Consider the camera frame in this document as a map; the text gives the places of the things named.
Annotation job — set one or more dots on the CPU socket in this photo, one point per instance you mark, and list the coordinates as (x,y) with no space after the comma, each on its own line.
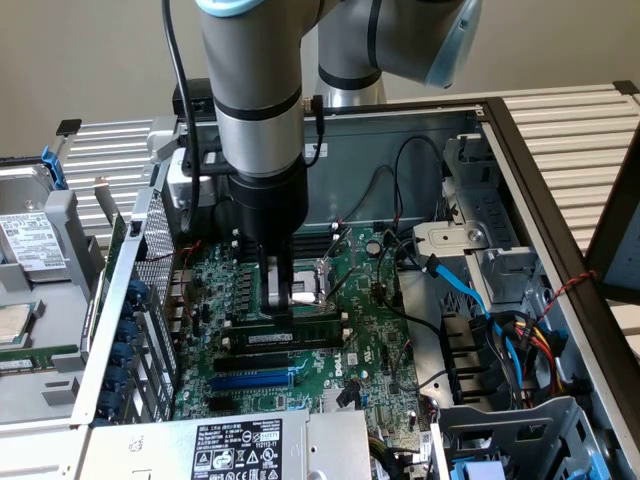
(307,282)

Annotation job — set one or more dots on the long black expansion slot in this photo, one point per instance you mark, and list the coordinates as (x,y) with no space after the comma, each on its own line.
(250,364)

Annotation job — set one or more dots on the black table end cap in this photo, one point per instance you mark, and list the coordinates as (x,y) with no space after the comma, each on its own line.
(626,87)
(69,127)

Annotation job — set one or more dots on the silver disk bay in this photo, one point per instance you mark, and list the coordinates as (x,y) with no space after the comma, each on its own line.
(500,215)

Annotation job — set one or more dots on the dark side panel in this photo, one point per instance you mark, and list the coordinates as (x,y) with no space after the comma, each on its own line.
(607,235)

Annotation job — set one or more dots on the silver CPU chip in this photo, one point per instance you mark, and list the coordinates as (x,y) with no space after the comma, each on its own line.
(12,325)

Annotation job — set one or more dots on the grey drive cage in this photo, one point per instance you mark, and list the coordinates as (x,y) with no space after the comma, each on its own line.
(525,425)

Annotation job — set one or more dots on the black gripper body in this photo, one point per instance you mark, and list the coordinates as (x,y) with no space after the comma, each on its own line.
(270,210)

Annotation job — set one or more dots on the green RAM stick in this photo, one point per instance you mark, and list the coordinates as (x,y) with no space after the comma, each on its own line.
(270,338)
(20,365)

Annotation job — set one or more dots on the short black expansion slot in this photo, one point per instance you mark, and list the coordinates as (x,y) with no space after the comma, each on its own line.
(222,405)

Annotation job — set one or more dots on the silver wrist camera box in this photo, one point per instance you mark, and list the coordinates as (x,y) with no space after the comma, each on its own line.
(180,185)

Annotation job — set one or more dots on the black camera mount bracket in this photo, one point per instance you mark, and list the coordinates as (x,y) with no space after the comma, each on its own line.
(220,167)

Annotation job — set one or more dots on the silver power supply unit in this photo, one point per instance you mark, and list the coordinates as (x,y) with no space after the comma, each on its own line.
(150,450)

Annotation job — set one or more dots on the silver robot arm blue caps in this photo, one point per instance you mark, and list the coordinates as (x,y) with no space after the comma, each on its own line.
(250,75)

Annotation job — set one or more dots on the grey parts rack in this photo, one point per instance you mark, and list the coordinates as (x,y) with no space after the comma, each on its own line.
(60,310)

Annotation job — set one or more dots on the black box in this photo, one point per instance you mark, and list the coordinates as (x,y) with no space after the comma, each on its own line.
(200,92)

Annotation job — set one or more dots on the green motherboard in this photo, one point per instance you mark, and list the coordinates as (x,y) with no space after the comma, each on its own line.
(365,320)

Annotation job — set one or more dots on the metal socket cover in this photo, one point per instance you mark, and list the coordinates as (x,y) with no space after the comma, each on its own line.
(345,239)

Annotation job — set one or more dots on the silver hard disk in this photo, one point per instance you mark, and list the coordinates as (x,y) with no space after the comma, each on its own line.
(30,235)

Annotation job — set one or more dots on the blue disk caddy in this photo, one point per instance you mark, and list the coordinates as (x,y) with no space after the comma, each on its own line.
(52,167)

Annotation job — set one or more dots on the black plastic air shroud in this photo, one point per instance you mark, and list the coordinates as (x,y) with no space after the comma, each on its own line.
(465,350)

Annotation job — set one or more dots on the coin cell battery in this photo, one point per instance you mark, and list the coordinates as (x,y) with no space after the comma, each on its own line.
(373,247)

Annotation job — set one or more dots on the silver chipset heatsink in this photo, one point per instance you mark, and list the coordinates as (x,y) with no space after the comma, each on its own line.
(330,400)

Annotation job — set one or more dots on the open grey PC case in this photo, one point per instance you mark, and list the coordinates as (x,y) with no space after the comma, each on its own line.
(360,145)

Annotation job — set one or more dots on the blue card retainer clip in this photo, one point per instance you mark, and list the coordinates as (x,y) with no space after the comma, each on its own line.
(108,404)
(116,378)
(121,353)
(135,292)
(129,330)

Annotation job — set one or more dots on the blue expansion slot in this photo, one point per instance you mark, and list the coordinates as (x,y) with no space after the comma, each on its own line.
(250,383)

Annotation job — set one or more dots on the black graphics card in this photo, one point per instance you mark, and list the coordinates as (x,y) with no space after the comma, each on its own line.
(119,235)

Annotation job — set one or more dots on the RAM slot white clips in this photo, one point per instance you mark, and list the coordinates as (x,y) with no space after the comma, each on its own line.
(317,245)
(344,316)
(317,233)
(226,343)

